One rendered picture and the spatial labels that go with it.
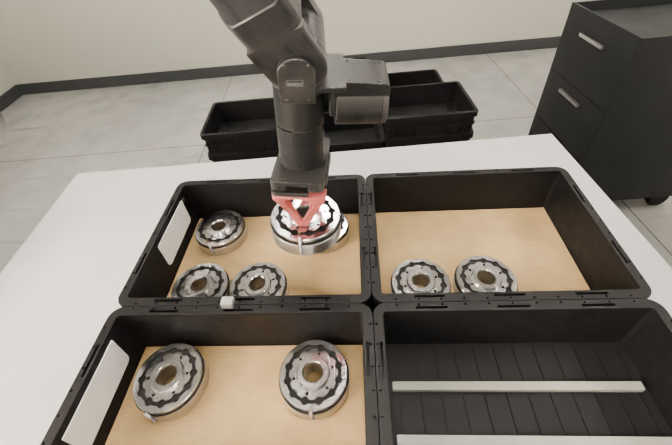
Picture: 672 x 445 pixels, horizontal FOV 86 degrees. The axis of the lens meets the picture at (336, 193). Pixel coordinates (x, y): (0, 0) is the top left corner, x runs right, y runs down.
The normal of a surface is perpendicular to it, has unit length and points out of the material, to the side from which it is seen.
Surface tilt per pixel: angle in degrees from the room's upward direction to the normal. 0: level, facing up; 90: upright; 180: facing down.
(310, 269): 0
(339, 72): 20
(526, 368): 0
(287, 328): 90
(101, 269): 0
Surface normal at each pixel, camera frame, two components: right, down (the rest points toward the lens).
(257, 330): -0.03, 0.67
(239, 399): -0.07, -0.74
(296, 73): 0.07, 0.88
